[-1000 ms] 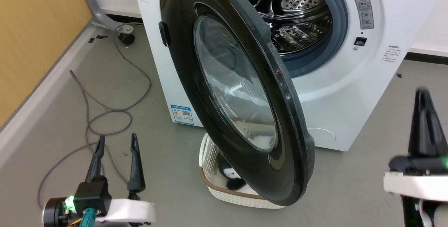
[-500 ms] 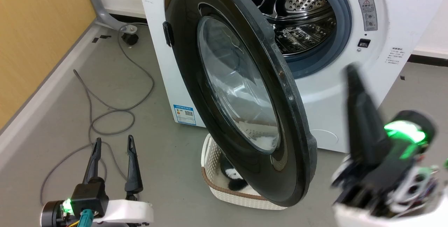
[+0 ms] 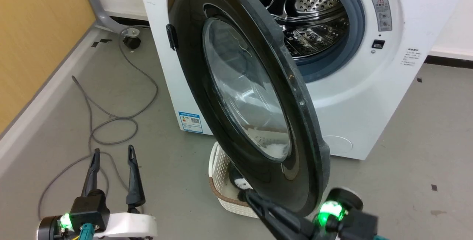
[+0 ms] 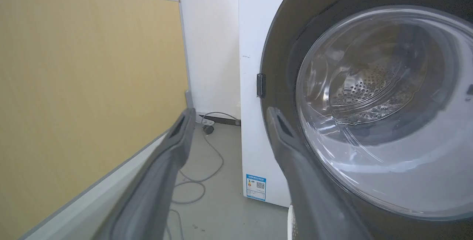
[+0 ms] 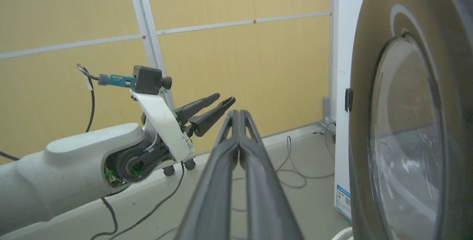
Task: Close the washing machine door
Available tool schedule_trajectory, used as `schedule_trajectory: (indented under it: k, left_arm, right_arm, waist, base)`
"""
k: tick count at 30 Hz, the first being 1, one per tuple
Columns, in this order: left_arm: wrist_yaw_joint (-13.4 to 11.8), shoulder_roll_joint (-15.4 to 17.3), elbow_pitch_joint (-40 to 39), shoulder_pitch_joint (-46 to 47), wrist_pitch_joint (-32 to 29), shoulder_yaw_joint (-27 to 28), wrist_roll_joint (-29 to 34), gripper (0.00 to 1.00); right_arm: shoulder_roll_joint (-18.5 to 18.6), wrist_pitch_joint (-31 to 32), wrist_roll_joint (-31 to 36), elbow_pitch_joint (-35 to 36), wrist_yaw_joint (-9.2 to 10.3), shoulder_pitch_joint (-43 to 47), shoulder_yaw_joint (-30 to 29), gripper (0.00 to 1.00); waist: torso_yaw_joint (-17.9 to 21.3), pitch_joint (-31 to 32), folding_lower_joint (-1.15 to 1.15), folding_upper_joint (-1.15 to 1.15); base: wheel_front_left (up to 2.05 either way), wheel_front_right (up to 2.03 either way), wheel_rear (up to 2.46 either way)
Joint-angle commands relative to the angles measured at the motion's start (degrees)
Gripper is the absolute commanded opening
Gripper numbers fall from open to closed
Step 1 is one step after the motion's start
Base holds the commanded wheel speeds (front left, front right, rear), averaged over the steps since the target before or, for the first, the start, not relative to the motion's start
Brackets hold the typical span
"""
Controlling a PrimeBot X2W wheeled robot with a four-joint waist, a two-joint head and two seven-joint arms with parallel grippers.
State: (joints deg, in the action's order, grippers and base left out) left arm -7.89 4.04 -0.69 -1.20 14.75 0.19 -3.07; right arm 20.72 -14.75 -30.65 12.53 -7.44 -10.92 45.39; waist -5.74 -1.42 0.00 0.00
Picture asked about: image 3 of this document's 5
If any round white filter cover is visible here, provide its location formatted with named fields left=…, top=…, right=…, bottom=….
left=325, top=135, right=354, bottom=156

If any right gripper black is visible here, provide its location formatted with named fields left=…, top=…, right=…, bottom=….
left=244, top=187, right=380, bottom=240

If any grey warning sticker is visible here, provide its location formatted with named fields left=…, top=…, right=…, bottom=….
left=371, top=0, right=393, bottom=32

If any grey metal stand leg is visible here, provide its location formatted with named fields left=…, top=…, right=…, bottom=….
left=83, top=0, right=140, bottom=38

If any white front-load washing machine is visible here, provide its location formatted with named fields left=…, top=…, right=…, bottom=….
left=136, top=0, right=473, bottom=161

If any grey floor cable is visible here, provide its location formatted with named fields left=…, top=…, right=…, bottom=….
left=37, top=29, right=160, bottom=220

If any black round washer door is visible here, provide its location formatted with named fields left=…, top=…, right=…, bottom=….
left=166, top=0, right=331, bottom=218

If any small black text label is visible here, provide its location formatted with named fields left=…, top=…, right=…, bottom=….
left=401, top=48, right=422, bottom=67

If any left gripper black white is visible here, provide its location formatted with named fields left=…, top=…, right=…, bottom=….
left=69, top=145, right=158, bottom=239

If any black caster wheel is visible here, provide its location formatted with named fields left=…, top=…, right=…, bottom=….
left=123, top=36, right=142, bottom=50

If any black and white plush toy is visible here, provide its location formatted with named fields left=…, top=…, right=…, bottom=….
left=228, top=166, right=256, bottom=200

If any blue-grey rubber door gasket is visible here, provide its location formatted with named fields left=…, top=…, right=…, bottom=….
left=233, top=0, right=366, bottom=84

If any blue energy label sticker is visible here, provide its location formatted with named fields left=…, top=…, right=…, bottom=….
left=178, top=112, right=204, bottom=133

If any white woven laundry basket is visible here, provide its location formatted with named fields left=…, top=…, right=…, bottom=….
left=208, top=141, right=260, bottom=219

